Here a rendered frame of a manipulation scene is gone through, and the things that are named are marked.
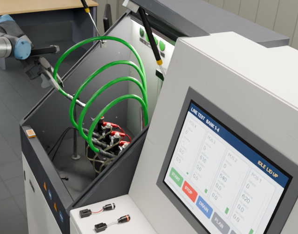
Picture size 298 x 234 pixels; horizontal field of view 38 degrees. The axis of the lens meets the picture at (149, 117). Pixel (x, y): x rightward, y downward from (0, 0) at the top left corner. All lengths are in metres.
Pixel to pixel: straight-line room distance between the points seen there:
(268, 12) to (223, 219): 2.73
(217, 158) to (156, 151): 0.30
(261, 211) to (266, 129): 0.20
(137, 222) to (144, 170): 0.17
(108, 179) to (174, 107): 0.36
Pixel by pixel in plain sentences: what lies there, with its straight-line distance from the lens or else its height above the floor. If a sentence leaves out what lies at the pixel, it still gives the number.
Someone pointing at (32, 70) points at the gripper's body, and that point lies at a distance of 1.81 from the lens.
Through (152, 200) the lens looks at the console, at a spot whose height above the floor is 1.05.
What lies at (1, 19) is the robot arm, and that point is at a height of 1.45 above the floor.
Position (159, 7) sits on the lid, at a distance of 1.27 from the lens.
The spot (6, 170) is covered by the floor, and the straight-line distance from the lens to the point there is 3.41.
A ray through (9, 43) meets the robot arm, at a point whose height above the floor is 1.42.
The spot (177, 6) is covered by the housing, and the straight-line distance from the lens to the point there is 1.93.
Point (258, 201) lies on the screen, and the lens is 1.07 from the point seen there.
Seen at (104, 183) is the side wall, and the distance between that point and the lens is 1.49.
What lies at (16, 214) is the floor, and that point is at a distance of 3.00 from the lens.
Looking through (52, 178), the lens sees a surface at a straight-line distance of 1.69.
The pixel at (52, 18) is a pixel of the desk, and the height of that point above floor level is 0.36.
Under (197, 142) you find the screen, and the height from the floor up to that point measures 1.33.
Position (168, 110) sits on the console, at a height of 1.34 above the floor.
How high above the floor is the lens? 1.96
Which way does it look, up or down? 29 degrees down
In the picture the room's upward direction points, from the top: 5 degrees clockwise
